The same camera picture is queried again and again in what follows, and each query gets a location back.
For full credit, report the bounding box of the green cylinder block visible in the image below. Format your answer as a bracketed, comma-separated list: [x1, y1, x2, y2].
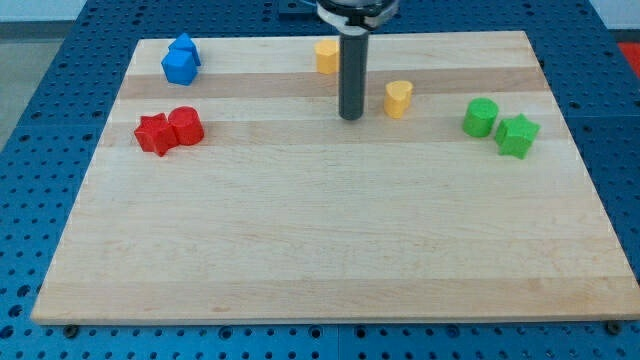
[462, 97, 499, 138]

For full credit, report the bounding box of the green star block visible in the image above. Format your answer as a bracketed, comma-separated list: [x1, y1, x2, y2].
[495, 114, 541, 159]

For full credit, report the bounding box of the red object at edge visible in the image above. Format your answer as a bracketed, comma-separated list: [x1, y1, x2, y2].
[618, 42, 640, 77]

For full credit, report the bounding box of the yellow heart block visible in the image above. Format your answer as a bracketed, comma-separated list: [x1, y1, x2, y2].
[383, 80, 413, 119]

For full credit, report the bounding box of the wooden board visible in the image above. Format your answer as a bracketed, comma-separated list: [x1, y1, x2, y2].
[31, 31, 639, 325]

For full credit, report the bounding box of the blue hexagon block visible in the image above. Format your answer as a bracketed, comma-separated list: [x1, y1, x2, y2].
[161, 50, 198, 86]

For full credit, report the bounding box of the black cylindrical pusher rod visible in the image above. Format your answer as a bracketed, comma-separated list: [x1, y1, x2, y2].
[338, 32, 369, 121]

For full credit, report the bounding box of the yellow hexagon block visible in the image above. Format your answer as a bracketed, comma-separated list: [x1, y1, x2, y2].
[314, 39, 339, 75]

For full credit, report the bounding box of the red cylinder block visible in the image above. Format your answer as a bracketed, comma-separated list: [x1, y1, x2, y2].
[168, 106, 204, 146]

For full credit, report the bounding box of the red star block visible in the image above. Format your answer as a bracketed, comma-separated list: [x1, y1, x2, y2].
[134, 113, 179, 157]

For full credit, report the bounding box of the blue pentagon block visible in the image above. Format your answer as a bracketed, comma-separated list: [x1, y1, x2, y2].
[168, 33, 201, 67]

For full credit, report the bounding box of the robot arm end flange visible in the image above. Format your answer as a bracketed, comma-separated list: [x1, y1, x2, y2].
[316, 0, 400, 36]

